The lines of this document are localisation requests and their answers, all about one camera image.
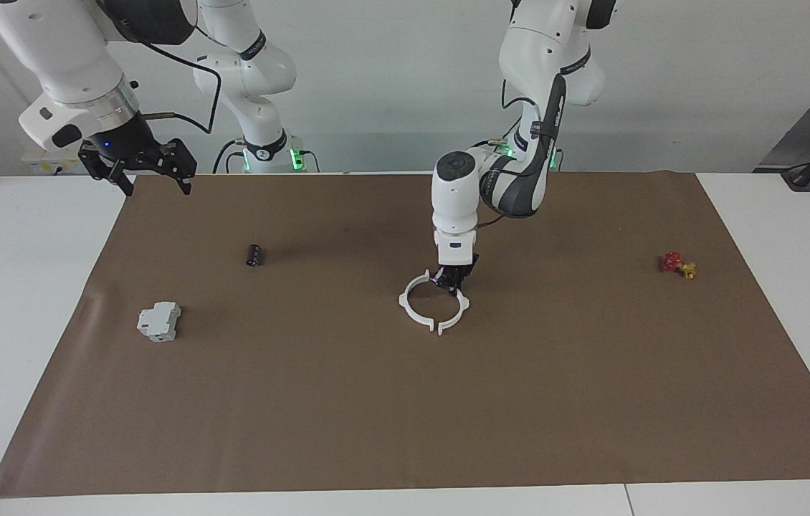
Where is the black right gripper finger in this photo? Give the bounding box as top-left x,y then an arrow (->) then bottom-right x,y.
77,150 -> 136,197
158,138 -> 198,196

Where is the white half pipe clamp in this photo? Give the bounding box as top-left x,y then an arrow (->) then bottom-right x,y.
399,269 -> 435,332
437,287 -> 470,336

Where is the white circuit breaker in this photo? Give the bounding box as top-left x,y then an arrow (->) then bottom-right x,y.
136,301 -> 182,343

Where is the brown paper table mat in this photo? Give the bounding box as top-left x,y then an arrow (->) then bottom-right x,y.
0,171 -> 810,498

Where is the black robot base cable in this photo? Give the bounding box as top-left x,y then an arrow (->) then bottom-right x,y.
213,140 -> 242,174

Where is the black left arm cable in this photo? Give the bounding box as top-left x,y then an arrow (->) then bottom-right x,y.
475,72 -> 565,231

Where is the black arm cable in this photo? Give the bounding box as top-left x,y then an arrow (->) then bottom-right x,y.
475,72 -> 565,231
100,0 -> 224,135

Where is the white wall socket box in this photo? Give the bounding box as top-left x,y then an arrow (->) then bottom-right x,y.
22,150 -> 89,176

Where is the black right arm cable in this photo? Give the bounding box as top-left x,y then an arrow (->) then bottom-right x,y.
100,0 -> 224,135

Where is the red handled brass valve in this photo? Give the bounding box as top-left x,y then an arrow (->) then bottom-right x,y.
659,251 -> 697,280

